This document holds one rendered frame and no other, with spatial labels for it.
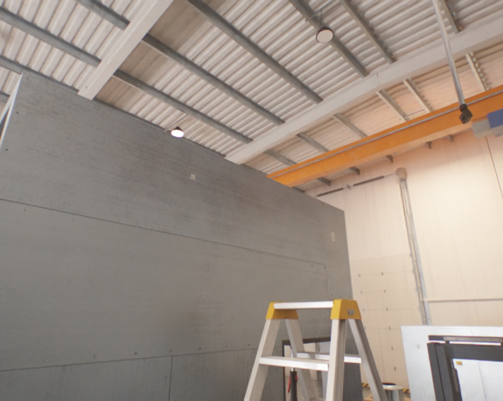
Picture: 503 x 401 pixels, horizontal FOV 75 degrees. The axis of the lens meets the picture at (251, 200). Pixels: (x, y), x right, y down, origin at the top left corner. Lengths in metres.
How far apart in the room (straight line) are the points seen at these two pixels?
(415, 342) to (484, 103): 5.53
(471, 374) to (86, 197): 7.35
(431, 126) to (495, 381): 5.56
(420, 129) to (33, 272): 8.96
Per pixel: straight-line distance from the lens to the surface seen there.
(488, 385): 7.89
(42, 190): 1.51
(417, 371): 8.19
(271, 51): 8.45
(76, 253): 1.50
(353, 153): 10.04
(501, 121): 8.97
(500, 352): 3.41
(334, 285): 2.80
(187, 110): 9.87
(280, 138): 10.16
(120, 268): 1.56
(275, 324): 1.53
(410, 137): 9.50
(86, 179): 1.58
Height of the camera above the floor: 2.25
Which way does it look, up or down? 20 degrees up
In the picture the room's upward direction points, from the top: straight up
